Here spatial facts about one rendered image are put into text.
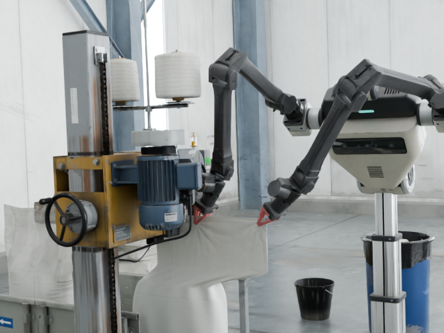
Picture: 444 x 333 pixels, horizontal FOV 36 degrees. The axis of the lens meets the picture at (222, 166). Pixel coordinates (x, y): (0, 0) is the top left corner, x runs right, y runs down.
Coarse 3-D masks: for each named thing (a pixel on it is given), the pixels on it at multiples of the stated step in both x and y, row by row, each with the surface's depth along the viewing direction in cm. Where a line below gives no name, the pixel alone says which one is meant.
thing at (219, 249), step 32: (192, 224) 264; (224, 224) 256; (256, 224) 249; (160, 256) 272; (192, 256) 264; (224, 256) 257; (256, 256) 250; (160, 288) 266; (192, 288) 259; (160, 320) 266; (192, 320) 258; (224, 320) 263
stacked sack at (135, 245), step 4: (140, 240) 526; (144, 240) 524; (124, 244) 529; (128, 244) 528; (132, 244) 526; (136, 244) 524; (140, 244) 523; (144, 244) 521; (156, 244) 531; (128, 248) 534; (132, 248) 531; (136, 248) 528; (144, 248) 524
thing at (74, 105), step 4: (72, 88) 231; (76, 88) 230; (72, 92) 231; (76, 92) 230; (72, 96) 231; (76, 96) 230; (72, 100) 231; (76, 100) 230; (72, 104) 231; (76, 104) 230; (72, 108) 231; (76, 108) 230; (72, 112) 231; (76, 112) 230; (72, 116) 231; (76, 116) 231; (72, 120) 232; (76, 120) 231
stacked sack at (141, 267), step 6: (156, 258) 549; (120, 264) 538; (126, 264) 535; (132, 264) 532; (138, 264) 530; (144, 264) 527; (150, 264) 530; (156, 264) 532; (120, 270) 535; (126, 270) 532; (132, 270) 529; (138, 270) 527; (144, 270) 524; (150, 270) 523
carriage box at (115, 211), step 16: (64, 160) 235; (80, 160) 231; (96, 160) 226; (112, 160) 229; (64, 176) 240; (80, 192) 232; (96, 192) 228; (112, 192) 229; (128, 192) 237; (64, 208) 236; (96, 208) 228; (112, 208) 229; (128, 208) 237; (96, 224) 229; (112, 224) 228; (128, 224) 236; (64, 240) 237; (96, 240) 229; (112, 240) 229; (128, 240) 237
